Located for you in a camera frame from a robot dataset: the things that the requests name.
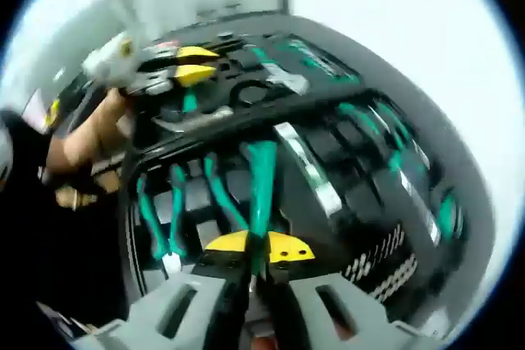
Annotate green screwdriver set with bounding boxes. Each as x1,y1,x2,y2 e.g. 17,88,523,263
286,36,362,83

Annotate black toolbox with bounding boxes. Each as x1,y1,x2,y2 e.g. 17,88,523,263
118,13,500,329

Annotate person's left hand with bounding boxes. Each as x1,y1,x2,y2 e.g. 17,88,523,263
46,87,135,173

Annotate hammer tool with green handle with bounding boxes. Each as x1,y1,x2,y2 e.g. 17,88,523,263
152,86,235,134

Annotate combination pliers green handles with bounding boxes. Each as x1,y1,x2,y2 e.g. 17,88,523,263
203,140,282,300

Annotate silver adjustable wrench tool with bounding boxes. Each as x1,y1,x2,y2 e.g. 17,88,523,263
250,47,309,93

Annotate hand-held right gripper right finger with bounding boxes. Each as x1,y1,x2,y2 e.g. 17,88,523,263
263,230,449,350

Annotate black screwdriver with white label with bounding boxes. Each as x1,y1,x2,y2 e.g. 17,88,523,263
385,148,444,247
272,120,345,220

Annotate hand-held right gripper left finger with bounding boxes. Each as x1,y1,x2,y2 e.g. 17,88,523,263
72,230,252,350

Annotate row of screwdriver bits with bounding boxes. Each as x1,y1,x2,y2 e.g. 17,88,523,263
342,222,420,300

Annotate needle nose pliers green handles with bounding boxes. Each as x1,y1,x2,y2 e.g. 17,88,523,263
135,163,186,275

